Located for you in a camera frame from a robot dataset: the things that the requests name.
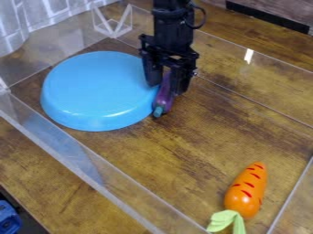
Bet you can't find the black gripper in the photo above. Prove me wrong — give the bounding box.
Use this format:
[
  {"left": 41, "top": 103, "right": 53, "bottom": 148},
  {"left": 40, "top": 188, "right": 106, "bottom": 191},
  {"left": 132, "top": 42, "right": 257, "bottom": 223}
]
[{"left": 139, "top": 7, "right": 201, "bottom": 96}]

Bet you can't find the purple toy eggplant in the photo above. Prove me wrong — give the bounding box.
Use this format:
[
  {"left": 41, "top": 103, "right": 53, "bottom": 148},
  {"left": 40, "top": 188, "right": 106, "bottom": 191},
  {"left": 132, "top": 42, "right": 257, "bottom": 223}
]
[{"left": 152, "top": 72, "right": 174, "bottom": 118}]

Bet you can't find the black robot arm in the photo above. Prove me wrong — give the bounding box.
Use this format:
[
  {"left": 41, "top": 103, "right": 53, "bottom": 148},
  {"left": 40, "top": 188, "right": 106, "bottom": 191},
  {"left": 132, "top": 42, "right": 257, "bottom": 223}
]
[{"left": 138, "top": 0, "right": 206, "bottom": 95}]

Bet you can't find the blue upturned tray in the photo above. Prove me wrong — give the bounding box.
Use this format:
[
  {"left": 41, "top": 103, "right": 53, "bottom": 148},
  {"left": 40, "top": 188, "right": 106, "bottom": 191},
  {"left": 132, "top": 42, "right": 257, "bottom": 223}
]
[{"left": 40, "top": 51, "right": 158, "bottom": 132}]

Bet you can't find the black bar in background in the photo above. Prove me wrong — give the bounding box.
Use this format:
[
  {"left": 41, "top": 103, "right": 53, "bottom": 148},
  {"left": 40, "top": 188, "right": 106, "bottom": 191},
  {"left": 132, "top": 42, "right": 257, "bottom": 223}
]
[{"left": 225, "top": 0, "right": 310, "bottom": 35}]

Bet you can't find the orange toy carrot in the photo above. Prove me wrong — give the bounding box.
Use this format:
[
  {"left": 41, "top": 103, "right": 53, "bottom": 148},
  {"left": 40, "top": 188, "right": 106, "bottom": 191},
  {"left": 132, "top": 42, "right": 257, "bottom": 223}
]
[{"left": 206, "top": 162, "right": 267, "bottom": 234}]

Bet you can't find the blue object at corner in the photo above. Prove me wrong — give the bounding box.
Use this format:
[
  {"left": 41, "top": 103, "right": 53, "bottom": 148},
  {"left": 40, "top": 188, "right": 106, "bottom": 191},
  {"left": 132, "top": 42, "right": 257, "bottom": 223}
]
[{"left": 0, "top": 200, "right": 21, "bottom": 234}]

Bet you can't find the clear acrylic corner bracket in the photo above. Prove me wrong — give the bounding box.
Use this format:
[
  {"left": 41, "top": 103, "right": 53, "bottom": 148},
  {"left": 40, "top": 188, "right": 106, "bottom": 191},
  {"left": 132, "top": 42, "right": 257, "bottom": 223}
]
[{"left": 92, "top": 4, "right": 132, "bottom": 39}]

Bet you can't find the clear acrylic enclosure wall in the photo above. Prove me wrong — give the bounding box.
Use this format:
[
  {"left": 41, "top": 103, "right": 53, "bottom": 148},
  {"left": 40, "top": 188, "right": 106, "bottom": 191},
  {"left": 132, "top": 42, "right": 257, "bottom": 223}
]
[{"left": 0, "top": 0, "right": 313, "bottom": 234}]

